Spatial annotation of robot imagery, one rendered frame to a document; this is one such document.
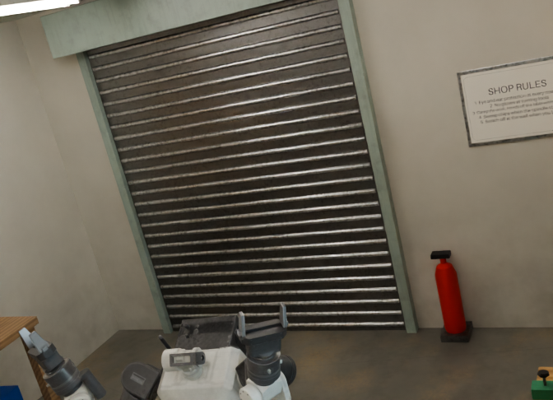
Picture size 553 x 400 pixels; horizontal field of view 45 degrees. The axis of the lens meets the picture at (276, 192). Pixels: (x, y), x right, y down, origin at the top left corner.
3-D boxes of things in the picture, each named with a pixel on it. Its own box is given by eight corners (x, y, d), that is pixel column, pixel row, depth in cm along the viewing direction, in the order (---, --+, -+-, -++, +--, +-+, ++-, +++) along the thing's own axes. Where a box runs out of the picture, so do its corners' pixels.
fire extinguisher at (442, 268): (473, 327, 447) (458, 245, 431) (468, 342, 431) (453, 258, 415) (446, 327, 455) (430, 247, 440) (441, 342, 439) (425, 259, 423)
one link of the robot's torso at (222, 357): (200, 370, 243) (157, 313, 221) (287, 365, 232) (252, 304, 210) (181, 448, 222) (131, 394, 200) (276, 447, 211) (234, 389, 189)
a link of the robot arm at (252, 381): (257, 385, 167) (257, 418, 172) (287, 365, 174) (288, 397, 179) (228, 362, 175) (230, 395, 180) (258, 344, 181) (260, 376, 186)
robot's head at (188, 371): (177, 360, 206) (164, 345, 200) (206, 358, 203) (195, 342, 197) (172, 379, 201) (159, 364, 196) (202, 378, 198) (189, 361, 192)
